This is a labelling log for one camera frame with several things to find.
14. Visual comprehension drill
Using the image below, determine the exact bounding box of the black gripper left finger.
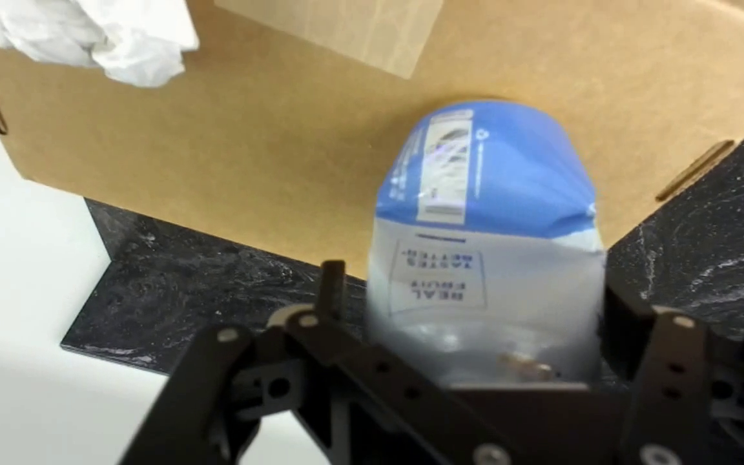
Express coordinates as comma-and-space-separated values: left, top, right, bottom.
117, 257, 479, 465

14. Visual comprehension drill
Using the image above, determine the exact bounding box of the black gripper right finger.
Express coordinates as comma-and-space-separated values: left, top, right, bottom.
601, 287, 744, 465

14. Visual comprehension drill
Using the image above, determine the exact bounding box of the blue and silver can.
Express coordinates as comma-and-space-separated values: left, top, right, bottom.
362, 94, 611, 386

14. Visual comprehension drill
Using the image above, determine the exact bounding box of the white paper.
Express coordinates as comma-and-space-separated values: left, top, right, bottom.
0, 0, 203, 89

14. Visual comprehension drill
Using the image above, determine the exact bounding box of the brown cardboard box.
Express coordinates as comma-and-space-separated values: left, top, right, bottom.
0, 0, 744, 280

